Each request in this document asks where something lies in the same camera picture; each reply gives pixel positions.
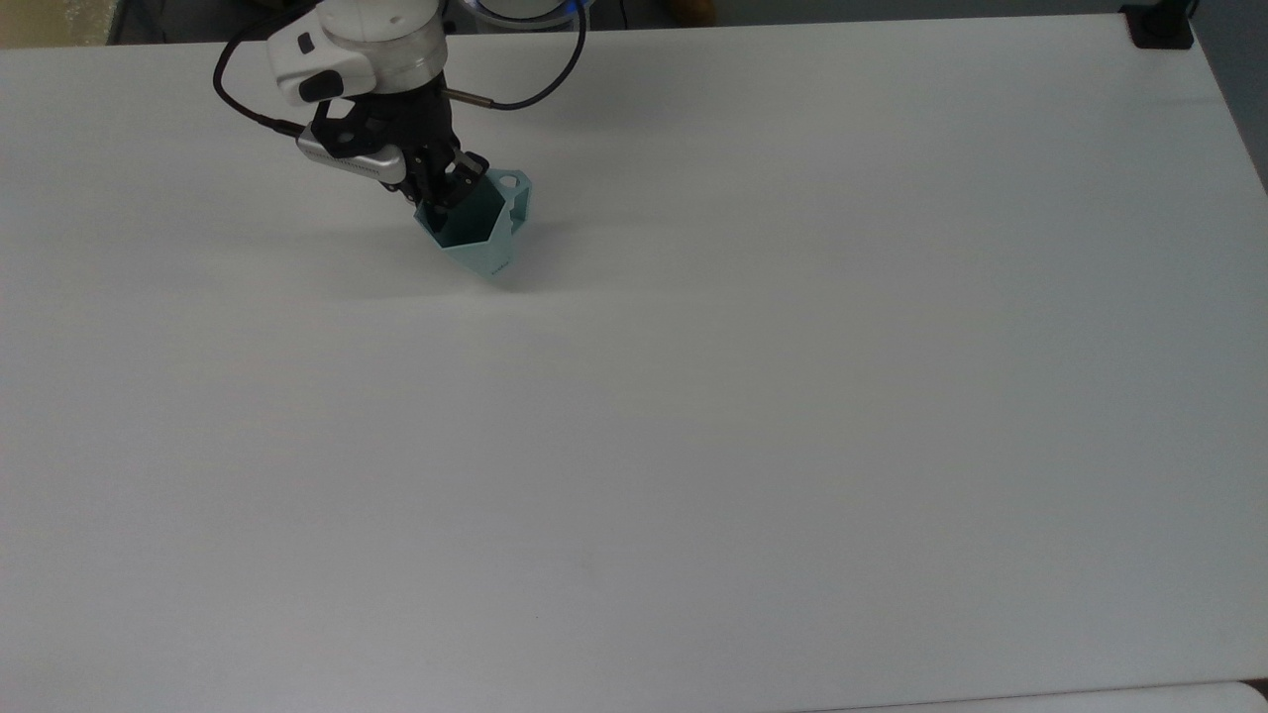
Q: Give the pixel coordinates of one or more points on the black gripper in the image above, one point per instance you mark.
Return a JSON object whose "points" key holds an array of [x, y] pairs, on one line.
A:
{"points": [[396, 124]]}

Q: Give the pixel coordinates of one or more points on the light teal faceted cup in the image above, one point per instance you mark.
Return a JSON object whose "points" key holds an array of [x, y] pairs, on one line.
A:
{"points": [[490, 248]]}

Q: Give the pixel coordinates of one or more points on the beige board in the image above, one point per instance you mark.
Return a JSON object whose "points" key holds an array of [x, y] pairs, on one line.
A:
{"points": [[54, 22]]}

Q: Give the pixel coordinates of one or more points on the black table clamp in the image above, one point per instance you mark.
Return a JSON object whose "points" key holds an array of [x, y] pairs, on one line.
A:
{"points": [[1159, 25]]}

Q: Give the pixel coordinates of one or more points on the silver gripper-mounted camera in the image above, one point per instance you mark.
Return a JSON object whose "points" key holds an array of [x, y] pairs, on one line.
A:
{"points": [[352, 158]]}

